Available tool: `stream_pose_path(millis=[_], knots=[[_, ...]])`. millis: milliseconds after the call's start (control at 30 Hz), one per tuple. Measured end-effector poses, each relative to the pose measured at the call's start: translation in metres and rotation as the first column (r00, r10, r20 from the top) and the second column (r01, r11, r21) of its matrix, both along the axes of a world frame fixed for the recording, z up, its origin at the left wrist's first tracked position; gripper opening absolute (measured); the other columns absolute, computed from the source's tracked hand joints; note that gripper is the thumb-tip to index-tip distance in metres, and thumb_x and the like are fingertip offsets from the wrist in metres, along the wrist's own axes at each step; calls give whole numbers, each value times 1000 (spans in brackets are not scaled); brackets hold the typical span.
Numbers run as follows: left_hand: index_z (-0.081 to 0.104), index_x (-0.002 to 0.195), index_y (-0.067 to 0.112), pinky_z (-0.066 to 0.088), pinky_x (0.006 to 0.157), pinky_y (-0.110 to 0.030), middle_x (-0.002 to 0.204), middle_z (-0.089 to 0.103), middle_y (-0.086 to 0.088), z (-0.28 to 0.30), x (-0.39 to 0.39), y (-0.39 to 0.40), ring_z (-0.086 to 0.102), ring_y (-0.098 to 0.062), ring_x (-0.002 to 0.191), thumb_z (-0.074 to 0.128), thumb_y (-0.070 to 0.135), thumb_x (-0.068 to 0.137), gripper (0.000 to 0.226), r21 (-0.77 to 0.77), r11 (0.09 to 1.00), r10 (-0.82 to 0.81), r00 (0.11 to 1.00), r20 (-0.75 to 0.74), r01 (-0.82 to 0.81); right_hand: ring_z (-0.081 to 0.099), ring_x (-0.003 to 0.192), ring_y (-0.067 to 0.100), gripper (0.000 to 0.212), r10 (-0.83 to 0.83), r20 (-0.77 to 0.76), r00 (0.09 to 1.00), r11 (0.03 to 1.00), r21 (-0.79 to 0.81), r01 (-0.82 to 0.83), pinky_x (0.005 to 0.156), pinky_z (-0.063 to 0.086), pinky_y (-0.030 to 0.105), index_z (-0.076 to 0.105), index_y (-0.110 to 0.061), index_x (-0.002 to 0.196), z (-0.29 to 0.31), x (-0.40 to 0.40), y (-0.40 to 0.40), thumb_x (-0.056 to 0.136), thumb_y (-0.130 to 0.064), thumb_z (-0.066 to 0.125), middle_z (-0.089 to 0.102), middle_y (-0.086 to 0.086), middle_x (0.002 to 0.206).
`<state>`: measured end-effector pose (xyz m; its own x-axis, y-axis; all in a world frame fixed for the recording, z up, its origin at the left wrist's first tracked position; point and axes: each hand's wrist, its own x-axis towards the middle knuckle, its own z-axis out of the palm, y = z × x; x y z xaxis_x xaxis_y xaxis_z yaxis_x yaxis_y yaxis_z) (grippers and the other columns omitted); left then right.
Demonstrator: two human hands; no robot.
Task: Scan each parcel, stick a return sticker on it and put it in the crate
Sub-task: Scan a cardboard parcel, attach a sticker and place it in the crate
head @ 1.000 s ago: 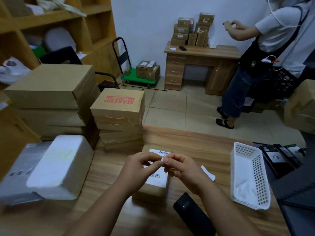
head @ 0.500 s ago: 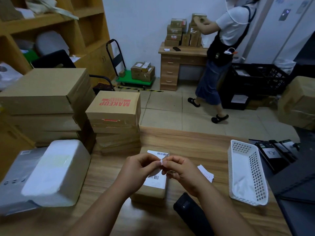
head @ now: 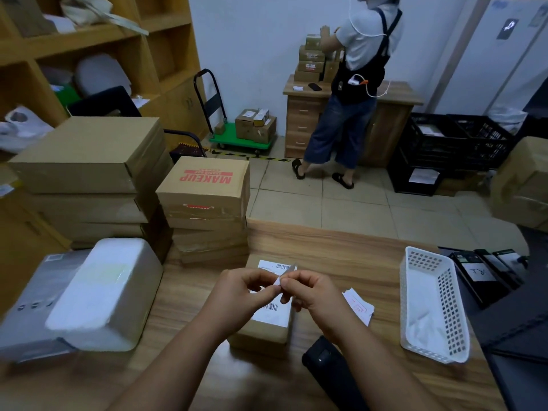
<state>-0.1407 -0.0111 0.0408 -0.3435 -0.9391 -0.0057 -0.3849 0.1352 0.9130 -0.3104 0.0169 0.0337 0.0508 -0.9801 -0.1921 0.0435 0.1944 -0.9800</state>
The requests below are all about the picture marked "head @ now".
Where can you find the small plain cardboard box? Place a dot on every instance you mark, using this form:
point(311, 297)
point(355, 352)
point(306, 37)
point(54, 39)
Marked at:
point(265, 333)

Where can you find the tiny cardboard box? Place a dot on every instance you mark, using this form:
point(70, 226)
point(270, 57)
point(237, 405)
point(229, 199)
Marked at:
point(219, 128)

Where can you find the wooden drawer desk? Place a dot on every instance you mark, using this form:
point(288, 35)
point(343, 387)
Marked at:
point(299, 124)

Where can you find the stack of large cardboard boxes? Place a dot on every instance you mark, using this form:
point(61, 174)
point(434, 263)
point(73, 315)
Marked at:
point(171, 51)

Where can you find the black plastic crates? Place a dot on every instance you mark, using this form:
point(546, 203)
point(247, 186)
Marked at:
point(402, 184)

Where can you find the stack of small cardboard boxes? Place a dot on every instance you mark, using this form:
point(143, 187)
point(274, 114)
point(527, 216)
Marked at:
point(310, 59)

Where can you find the small labelled cardboard box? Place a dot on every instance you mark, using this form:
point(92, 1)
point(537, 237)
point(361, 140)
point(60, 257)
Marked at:
point(246, 115)

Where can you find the person's right hand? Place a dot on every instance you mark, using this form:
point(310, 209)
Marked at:
point(325, 303)

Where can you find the black plastic crate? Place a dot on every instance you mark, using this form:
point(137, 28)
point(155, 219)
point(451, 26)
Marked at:
point(428, 145)
point(484, 141)

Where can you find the grey soft parcel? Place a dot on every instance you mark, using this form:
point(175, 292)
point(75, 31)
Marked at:
point(102, 74)

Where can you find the person's right forearm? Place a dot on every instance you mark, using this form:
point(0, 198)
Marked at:
point(385, 376)

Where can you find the white foam parcel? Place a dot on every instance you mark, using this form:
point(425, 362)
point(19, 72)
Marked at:
point(107, 291)

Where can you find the white standing air conditioner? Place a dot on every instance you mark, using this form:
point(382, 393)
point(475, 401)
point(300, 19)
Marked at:
point(479, 59)

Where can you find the black flat device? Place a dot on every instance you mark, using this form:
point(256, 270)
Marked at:
point(513, 258)
point(501, 265)

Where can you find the large wrapped cardboard box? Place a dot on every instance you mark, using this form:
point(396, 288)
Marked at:
point(522, 188)

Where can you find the crumpled white bag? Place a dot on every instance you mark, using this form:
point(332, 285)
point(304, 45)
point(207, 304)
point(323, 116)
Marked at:
point(85, 10)

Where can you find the black office chair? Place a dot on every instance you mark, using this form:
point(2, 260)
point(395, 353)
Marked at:
point(102, 102)

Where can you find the red stamped white sticker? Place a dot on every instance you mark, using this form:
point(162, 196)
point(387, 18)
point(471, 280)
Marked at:
point(287, 271)

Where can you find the green platform trolley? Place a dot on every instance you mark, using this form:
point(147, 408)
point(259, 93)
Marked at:
point(239, 141)

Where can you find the white perforated plastic tray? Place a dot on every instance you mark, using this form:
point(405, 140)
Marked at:
point(428, 295)

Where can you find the red printed cardboard box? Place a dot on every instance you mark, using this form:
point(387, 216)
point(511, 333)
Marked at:
point(201, 184)

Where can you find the stack of white stickers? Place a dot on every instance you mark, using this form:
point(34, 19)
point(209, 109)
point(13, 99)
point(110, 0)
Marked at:
point(361, 306)

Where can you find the person's left hand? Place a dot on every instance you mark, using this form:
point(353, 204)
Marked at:
point(233, 299)

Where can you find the black handheld scanner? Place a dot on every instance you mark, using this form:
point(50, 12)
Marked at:
point(329, 376)

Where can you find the dark metal shelf rack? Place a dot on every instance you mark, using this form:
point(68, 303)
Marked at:
point(518, 338)
point(537, 111)

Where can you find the person's left forearm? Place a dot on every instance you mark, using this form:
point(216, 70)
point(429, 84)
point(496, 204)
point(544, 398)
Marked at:
point(171, 372)

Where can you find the medium taped cardboard box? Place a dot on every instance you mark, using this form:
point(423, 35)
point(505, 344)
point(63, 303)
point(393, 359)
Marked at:
point(257, 132)

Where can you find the knotted white plastic bag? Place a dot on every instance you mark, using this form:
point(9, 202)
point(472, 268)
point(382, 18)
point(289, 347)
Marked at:
point(25, 132)

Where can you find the small green packet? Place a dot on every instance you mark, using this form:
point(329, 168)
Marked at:
point(67, 96)

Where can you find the small black phone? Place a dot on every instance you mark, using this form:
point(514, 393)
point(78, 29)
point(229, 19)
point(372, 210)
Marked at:
point(314, 86)

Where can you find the black scanners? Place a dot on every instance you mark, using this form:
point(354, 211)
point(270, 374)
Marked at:
point(479, 276)

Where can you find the small yellowish cardboard box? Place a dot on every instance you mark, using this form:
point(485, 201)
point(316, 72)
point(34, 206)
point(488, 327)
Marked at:
point(261, 117)

